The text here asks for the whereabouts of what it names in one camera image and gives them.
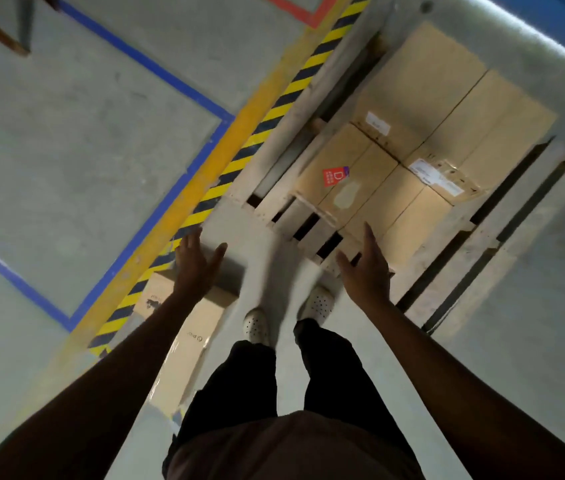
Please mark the person's right hand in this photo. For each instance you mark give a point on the person's right hand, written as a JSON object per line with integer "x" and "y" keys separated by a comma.
{"x": 370, "y": 279}

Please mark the person's left hand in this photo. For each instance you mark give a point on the person's left hand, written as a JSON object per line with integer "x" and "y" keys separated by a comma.
{"x": 195, "y": 274}

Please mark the cardboard box black print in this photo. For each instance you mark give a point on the cardboard box black print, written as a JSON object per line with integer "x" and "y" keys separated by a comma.
{"x": 212, "y": 314}

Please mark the cardboard box taped seam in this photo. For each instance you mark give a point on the cardboard box taped seam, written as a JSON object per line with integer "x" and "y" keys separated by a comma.
{"x": 492, "y": 129}
{"x": 402, "y": 214}

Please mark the wooden pallet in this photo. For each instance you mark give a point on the wooden pallet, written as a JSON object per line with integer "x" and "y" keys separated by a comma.
{"x": 467, "y": 244}

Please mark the cardboard box red label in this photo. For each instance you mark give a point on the cardboard box red label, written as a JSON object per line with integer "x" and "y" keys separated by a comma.
{"x": 342, "y": 154}

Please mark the cardboard box white label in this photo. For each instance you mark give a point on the cardboard box white label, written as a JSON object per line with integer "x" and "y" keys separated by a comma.
{"x": 422, "y": 79}

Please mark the person's right forearm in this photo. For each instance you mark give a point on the person's right forearm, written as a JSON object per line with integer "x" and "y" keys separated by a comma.
{"x": 462, "y": 404}

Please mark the person's left forearm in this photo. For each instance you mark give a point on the person's left forearm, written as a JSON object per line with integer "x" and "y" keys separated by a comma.
{"x": 87, "y": 404}

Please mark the white perforated right shoe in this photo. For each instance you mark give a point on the white perforated right shoe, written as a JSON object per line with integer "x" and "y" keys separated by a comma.
{"x": 318, "y": 304}

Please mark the white perforated shoe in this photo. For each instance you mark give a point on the white perforated shoe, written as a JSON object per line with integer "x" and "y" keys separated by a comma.
{"x": 318, "y": 304}
{"x": 256, "y": 325}

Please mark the white perforated left shoe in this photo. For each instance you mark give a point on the white perforated left shoe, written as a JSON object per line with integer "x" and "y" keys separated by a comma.
{"x": 256, "y": 325}

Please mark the black trousers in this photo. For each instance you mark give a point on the black trousers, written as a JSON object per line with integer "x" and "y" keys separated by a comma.
{"x": 242, "y": 379}

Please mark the yellow black hazard tape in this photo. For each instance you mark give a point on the yellow black hazard tape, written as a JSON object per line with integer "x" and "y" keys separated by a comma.
{"x": 272, "y": 112}

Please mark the brown shirt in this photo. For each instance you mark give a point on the brown shirt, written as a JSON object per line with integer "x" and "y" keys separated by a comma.
{"x": 292, "y": 449}

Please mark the blue floor tape line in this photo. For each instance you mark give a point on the blue floor tape line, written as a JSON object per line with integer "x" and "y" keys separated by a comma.
{"x": 172, "y": 84}

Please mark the red floor tape line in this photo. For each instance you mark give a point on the red floor tape line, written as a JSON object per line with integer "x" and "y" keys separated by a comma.
{"x": 307, "y": 14}

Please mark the grey metal stand leg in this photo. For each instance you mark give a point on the grey metal stand leg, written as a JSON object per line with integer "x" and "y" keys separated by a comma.
{"x": 26, "y": 24}

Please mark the blue roller shutter door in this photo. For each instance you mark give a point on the blue roller shutter door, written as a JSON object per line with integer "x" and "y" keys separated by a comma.
{"x": 562, "y": 19}

